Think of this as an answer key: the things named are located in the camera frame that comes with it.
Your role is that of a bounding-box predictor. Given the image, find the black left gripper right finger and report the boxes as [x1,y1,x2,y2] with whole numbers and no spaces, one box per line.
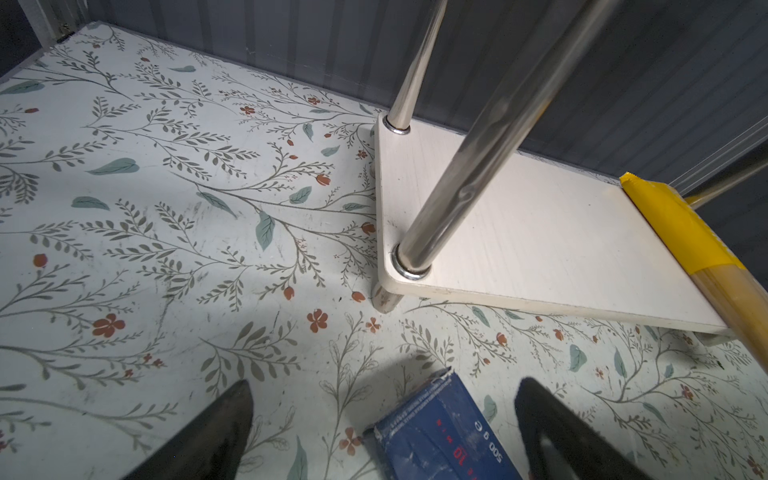
[514,377,649,479]

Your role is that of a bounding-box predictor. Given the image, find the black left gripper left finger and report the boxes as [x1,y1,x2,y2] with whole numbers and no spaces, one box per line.
[126,380,254,479]

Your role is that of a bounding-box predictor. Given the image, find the yellow Pastatime bag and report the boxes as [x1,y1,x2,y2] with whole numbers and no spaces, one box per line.
[620,172,767,369]

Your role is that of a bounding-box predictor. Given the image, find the white two-tier shelf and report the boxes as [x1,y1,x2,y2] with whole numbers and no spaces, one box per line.
[372,1,735,335]

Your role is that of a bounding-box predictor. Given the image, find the blue Barilla spaghetti box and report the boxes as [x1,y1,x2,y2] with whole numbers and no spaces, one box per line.
[368,368,521,480]

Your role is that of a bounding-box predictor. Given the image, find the floral patterned table mat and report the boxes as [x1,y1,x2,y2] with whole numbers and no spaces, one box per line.
[1,24,767,479]

